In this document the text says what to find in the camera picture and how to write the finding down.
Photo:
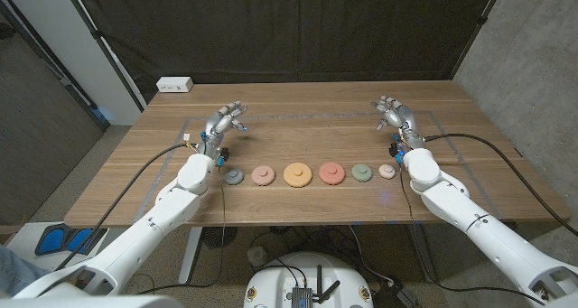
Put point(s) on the green toy disk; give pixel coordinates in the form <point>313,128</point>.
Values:
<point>362,173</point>

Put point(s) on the small cream toy disk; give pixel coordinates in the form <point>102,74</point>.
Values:
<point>387,171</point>

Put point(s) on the dark table leg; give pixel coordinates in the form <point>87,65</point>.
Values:
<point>420,254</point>

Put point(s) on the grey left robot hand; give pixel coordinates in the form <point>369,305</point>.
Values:
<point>217,124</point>

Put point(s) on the coral red toy disk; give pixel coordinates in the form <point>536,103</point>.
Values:
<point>332,173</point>

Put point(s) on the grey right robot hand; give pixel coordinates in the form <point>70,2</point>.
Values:
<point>402,116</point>

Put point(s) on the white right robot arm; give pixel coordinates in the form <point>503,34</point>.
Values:
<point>474,217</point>

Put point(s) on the dusty pink toy disk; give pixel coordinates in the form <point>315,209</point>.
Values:
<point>263,175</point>

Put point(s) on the black backdrop cloth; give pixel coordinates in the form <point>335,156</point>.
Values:
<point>289,32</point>

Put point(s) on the white power strip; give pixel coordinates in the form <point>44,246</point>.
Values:
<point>174,84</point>

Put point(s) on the white table leg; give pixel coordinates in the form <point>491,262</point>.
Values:
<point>190,254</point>

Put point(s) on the white round floor object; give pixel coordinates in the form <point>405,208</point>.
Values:
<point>257,256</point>

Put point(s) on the black backdrop stand pole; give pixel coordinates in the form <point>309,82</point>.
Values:
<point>104,48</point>
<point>476,30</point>

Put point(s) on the blue foot pedal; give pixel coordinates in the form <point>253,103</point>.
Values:
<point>50,241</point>
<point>83,239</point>

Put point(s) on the black round floor fan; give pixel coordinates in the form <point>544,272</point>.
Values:
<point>220,236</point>

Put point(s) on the black radio module with antennas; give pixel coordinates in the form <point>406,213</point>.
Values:
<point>301,296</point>

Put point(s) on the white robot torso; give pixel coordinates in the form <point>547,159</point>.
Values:
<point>271,285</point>

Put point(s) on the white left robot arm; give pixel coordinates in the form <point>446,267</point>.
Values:
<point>149,226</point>

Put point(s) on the large orange toy disk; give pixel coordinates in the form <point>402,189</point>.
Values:
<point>298,174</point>

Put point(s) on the person leg in jeans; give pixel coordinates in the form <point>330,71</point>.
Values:
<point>18,272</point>

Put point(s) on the grey toy disk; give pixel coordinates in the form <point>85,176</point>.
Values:
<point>234,177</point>

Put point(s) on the black power adapter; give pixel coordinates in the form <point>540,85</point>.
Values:
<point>397,295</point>

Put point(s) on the white pedal platform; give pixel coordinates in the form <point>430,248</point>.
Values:
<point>20,240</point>

